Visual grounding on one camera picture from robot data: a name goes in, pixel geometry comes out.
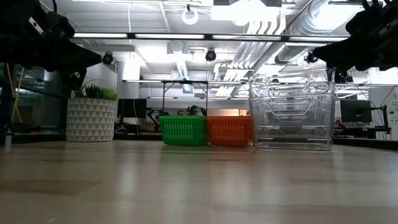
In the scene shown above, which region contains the black computer monitor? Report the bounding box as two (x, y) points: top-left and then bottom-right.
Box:
(117, 98), (148, 119)
(340, 99), (373, 123)

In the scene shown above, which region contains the white hanging ring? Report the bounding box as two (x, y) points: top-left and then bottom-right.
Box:
(181, 6), (199, 26)

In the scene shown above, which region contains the yellow cable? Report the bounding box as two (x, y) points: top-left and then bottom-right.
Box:
(5, 63), (25, 124)

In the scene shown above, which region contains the succulent in triangle-pattern pot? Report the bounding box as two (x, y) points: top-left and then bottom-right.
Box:
(65, 79), (119, 143)

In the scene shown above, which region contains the long linear ceiling light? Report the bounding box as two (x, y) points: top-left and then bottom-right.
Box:
(72, 30), (351, 43)

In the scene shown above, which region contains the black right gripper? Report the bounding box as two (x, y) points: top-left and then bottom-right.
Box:
(312, 0), (398, 83)

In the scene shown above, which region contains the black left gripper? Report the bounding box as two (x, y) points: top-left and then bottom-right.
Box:
(0, 0), (103, 91)

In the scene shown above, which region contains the silver ventilation duct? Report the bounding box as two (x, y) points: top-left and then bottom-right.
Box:
(275, 0), (368, 65)

